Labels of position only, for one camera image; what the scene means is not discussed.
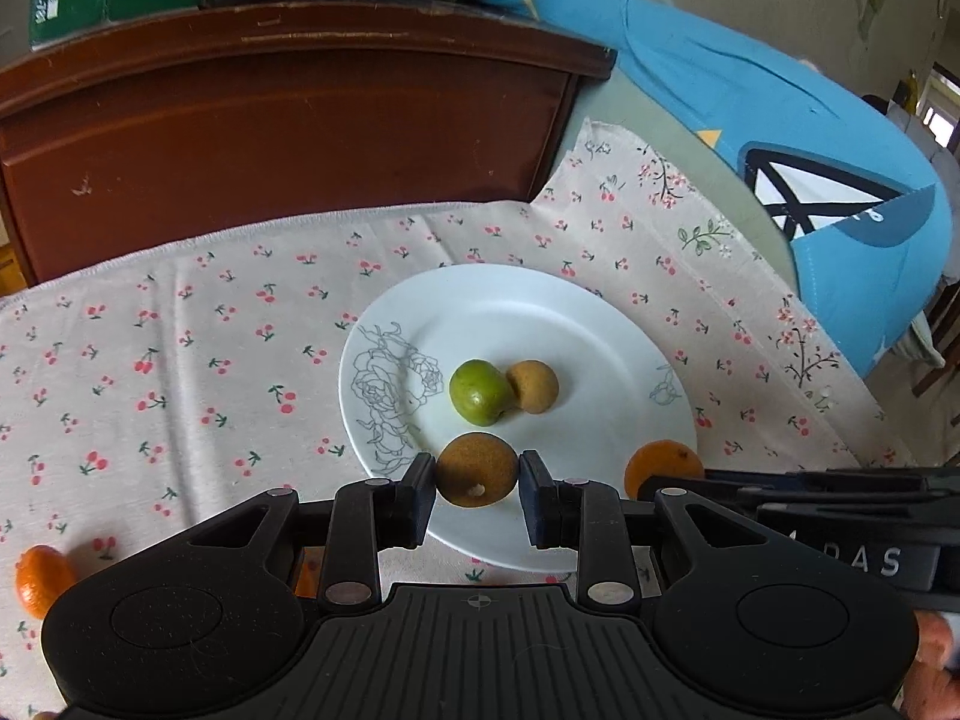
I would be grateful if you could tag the blue printed blanket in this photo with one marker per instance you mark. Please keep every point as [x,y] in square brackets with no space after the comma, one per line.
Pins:
[712,75]

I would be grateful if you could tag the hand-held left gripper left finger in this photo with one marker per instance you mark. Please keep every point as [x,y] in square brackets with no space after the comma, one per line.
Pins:
[418,499]

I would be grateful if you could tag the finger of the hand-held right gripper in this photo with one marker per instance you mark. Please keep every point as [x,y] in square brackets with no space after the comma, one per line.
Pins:
[724,484]

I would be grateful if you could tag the orange tangerine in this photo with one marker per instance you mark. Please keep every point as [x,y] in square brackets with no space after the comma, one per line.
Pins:
[306,581]
[664,465]
[41,577]

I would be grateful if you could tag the green plum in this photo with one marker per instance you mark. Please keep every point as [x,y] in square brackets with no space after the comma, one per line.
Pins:
[480,392]

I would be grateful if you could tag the white floral plate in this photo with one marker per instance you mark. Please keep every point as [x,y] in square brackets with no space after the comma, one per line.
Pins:
[525,315]

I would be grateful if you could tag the cherry print cloth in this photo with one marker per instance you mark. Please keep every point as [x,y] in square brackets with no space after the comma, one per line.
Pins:
[225,330]

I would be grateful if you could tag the person's right hand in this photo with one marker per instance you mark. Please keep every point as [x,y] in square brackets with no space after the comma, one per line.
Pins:
[937,667]

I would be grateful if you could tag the brown kiwi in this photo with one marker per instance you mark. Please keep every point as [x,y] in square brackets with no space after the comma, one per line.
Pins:
[478,471]
[536,386]

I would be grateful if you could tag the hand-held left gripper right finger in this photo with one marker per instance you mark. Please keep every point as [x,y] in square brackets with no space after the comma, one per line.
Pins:
[534,499]

